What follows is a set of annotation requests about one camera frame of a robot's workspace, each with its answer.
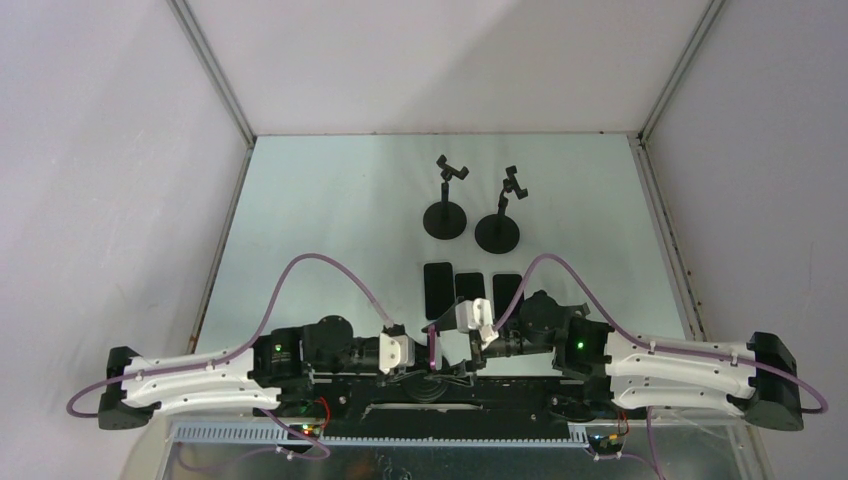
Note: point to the black phone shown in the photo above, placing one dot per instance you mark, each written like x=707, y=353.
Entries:
x=504, y=286
x=469, y=286

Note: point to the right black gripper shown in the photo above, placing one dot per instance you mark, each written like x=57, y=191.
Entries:
x=477, y=355

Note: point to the black front mounting rail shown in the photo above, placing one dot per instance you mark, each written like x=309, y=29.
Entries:
x=490, y=408

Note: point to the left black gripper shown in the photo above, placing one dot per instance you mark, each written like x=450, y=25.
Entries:
x=418, y=367

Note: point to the teal blue phone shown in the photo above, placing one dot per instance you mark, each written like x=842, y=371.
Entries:
x=439, y=289

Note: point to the right small circuit board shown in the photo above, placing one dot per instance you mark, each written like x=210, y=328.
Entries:
x=606, y=446

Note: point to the small circuit board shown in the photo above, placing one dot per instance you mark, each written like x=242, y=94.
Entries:
x=606, y=446
x=303, y=432

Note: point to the left small circuit board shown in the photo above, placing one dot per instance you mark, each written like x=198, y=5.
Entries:
x=303, y=432

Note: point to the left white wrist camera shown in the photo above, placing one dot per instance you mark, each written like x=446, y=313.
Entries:
x=396, y=349

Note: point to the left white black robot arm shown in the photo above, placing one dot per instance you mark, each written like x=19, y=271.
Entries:
x=276, y=373

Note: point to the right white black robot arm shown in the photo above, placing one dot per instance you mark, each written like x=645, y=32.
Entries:
x=750, y=380

